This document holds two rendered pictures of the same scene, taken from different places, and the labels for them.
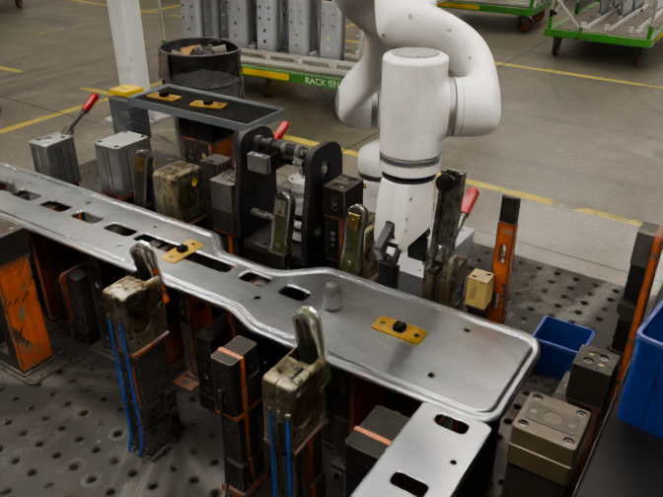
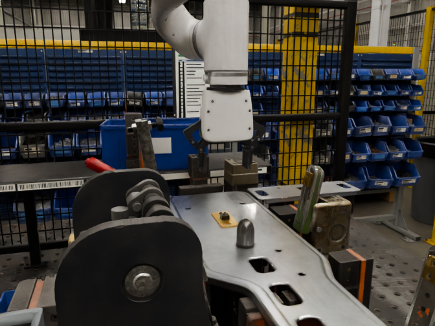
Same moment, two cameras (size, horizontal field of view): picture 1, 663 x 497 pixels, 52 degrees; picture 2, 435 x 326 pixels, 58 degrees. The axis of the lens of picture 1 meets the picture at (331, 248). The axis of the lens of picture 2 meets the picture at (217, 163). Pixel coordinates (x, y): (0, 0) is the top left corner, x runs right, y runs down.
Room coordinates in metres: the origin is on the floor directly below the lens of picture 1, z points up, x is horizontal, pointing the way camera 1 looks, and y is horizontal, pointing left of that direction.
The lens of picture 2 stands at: (1.46, 0.39, 1.30)
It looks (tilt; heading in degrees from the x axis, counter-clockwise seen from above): 13 degrees down; 221
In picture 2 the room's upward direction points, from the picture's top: straight up
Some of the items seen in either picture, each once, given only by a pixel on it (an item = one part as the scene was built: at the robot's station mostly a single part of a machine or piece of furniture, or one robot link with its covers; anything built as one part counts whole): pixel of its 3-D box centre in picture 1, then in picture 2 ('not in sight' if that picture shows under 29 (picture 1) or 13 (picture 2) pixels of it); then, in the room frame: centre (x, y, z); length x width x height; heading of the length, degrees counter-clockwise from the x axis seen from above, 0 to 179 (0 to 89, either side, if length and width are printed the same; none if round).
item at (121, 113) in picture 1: (139, 177); not in sight; (1.68, 0.51, 0.92); 0.08 x 0.08 x 0.44; 57
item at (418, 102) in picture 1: (416, 102); (224, 35); (0.87, -0.11, 1.37); 0.09 x 0.08 x 0.13; 90
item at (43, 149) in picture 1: (65, 204); not in sight; (1.59, 0.69, 0.88); 0.11 x 0.10 x 0.36; 147
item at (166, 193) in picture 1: (184, 247); not in sight; (1.35, 0.33, 0.89); 0.13 x 0.11 x 0.38; 147
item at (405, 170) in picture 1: (410, 160); (224, 79); (0.87, -0.11, 1.29); 0.09 x 0.08 x 0.03; 147
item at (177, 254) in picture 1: (182, 248); not in sight; (1.13, 0.28, 1.01); 0.08 x 0.04 x 0.01; 148
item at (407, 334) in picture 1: (399, 327); (224, 217); (0.87, -0.11, 1.01); 0.08 x 0.04 x 0.01; 57
